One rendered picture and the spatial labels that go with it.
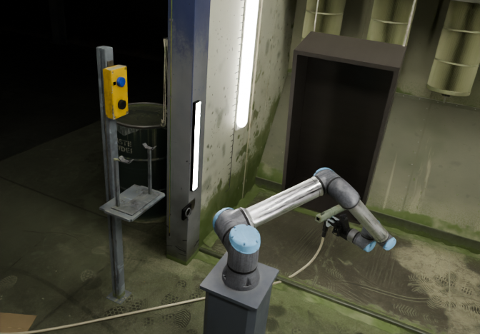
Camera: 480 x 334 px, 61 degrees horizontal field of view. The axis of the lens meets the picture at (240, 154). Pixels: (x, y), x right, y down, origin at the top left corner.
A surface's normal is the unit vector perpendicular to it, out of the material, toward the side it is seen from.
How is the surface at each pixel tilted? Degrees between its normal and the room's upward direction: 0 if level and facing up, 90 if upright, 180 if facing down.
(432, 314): 0
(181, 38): 90
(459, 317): 0
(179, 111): 90
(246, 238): 5
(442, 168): 57
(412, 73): 90
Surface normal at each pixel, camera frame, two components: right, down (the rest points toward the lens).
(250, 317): 0.34, 0.43
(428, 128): -0.31, -0.19
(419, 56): -0.42, 0.36
